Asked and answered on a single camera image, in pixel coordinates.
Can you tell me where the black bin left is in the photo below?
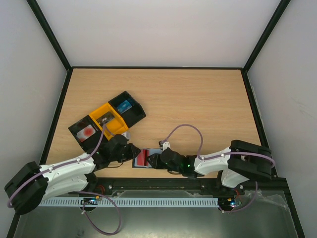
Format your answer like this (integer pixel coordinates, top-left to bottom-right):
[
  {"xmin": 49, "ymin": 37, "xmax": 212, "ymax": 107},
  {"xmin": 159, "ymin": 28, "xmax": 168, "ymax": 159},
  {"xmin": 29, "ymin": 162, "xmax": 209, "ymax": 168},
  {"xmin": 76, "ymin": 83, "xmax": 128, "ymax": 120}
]
[{"xmin": 68, "ymin": 115, "xmax": 102, "ymax": 152}]

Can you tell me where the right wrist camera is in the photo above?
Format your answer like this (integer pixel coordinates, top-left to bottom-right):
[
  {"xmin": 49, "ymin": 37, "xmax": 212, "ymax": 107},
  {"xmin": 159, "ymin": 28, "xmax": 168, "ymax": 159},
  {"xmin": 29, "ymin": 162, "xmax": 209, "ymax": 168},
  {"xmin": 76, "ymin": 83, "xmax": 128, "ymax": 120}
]
[{"xmin": 159, "ymin": 141, "xmax": 170, "ymax": 151}]

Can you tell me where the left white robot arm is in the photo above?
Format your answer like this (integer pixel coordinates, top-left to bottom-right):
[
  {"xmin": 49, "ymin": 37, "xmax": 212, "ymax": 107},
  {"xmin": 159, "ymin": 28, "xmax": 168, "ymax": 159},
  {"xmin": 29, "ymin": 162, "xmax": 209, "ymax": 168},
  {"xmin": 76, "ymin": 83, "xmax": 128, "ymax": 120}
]
[{"xmin": 4, "ymin": 134, "xmax": 141, "ymax": 215}]

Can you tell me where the blue card in bin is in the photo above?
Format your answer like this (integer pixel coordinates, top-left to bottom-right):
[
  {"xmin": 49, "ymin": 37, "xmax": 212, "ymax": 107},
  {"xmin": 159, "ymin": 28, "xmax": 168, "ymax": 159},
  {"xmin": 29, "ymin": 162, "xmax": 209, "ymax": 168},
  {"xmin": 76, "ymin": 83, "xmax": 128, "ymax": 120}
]
[{"xmin": 116, "ymin": 100, "xmax": 134, "ymax": 114}]

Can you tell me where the black vip card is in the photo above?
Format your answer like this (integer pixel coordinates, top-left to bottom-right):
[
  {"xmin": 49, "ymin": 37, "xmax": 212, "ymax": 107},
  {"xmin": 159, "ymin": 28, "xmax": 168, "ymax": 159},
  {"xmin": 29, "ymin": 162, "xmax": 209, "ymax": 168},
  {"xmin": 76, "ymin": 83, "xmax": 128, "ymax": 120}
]
[{"xmin": 96, "ymin": 112, "xmax": 114, "ymax": 127}]

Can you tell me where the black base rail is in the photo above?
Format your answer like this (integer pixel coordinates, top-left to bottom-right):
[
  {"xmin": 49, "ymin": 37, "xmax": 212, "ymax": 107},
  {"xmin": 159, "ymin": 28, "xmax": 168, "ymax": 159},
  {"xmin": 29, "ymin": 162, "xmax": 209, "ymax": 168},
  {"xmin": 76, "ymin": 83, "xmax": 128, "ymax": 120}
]
[{"xmin": 84, "ymin": 178, "xmax": 225, "ymax": 196}]

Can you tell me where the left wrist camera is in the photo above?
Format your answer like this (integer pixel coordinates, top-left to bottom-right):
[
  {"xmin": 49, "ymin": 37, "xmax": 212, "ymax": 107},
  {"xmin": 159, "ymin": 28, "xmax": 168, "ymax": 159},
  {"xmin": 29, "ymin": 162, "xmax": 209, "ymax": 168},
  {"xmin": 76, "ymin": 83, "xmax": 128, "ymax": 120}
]
[{"xmin": 121, "ymin": 131, "xmax": 131, "ymax": 140}]

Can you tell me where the light blue cable duct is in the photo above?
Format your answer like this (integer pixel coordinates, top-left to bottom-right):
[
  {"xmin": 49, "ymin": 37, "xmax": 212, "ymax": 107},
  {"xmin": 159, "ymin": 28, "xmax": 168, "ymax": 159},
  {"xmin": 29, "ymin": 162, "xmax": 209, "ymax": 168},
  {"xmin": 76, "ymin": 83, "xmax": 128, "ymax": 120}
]
[{"xmin": 39, "ymin": 197, "xmax": 218, "ymax": 208}]

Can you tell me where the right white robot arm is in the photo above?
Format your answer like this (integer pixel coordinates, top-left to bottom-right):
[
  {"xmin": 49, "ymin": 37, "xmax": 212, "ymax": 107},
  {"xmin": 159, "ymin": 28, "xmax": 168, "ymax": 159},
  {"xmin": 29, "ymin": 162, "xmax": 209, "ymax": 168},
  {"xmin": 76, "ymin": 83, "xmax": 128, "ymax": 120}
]
[{"xmin": 147, "ymin": 140, "xmax": 275, "ymax": 194}]

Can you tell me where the black bin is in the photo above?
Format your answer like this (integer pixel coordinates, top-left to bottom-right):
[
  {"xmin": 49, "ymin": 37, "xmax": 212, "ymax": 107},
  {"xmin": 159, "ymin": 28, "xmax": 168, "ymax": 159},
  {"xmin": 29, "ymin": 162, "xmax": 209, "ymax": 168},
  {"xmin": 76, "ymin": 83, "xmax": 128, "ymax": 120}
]
[
  {"xmin": 68, "ymin": 115, "xmax": 102, "ymax": 152},
  {"xmin": 109, "ymin": 91, "xmax": 146, "ymax": 128}
]

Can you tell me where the loose purple cable loop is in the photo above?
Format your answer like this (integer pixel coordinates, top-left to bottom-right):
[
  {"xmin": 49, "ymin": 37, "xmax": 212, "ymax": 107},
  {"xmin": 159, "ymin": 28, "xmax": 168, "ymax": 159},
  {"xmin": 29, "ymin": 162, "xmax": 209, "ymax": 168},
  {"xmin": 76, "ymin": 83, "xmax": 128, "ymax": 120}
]
[{"xmin": 80, "ymin": 190, "xmax": 124, "ymax": 235}]

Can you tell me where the white red card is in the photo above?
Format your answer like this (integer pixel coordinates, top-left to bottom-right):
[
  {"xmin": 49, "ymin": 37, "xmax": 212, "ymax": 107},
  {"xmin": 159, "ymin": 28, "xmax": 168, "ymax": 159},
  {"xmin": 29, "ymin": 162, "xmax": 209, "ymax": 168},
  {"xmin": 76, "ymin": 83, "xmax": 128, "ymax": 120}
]
[{"xmin": 76, "ymin": 125, "xmax": 96, "ymax": 142}]

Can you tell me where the black enclosure frame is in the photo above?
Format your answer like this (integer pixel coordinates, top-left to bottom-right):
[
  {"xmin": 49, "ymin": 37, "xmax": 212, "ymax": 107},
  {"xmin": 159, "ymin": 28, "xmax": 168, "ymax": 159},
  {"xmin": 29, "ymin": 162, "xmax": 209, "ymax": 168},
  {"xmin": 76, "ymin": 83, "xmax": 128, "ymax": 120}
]
[{"xmin": 0, "ymin": 0, "xmax": 317, "ymax": 238}]

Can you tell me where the yellow bin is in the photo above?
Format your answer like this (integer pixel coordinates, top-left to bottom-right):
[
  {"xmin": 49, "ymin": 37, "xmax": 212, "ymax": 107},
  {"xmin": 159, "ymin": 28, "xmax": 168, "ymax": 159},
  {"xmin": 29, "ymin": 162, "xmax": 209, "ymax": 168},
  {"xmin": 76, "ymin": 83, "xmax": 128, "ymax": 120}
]
[{"xmin": 89, "ymin": 103, "xmax": 128, "ymax": 140}]

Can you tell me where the black bin right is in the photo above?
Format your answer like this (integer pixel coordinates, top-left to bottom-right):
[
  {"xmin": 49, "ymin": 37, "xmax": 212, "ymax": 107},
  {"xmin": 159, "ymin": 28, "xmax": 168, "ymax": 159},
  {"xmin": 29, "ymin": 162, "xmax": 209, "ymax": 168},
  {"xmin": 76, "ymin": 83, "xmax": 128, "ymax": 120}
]
[{"xmin": 109, "ymin": 91, "xmax": 146, "ymax": 128}]

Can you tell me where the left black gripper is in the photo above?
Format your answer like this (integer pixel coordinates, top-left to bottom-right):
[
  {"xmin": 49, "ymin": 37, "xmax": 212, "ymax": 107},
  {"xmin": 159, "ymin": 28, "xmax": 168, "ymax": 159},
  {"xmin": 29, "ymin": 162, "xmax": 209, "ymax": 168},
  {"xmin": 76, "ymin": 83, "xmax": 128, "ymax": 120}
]
[{"xmin": 110, "ymin": 143, "xmax": 141, "ymax": 163}]

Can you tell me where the navy blue card holder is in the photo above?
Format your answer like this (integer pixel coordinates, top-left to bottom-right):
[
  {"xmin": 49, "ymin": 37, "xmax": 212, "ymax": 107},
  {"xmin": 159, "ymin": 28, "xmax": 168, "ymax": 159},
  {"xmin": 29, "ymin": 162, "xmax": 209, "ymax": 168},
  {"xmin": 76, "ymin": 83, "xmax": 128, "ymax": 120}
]
[{"xmin": 132, "ymin": 148, "xmax": 161, "ymax": 169}]

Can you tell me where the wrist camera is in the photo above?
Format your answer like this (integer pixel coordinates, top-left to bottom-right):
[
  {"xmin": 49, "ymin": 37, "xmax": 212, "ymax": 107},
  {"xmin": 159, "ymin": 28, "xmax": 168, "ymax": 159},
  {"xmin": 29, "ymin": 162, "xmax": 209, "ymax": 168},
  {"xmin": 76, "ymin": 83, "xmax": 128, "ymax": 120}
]
[
  {"xmin": 121, "ymin": 131, "xmax": 131, "ymax": 140},
  {"xmin": 159, "ymin": 141, "xmax": 170, "ymax": 151}
]

